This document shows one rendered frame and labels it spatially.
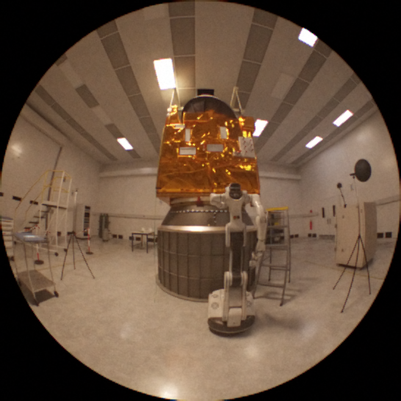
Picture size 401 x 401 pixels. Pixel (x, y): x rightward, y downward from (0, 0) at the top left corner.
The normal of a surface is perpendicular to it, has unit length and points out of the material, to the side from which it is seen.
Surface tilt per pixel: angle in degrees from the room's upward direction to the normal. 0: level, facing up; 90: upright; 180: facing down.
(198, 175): 87
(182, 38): 180
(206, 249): 90
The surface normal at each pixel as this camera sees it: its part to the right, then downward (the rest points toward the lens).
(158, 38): -0.01, 0.99
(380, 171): -1.00, -0.01
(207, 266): -0.05, -0.17
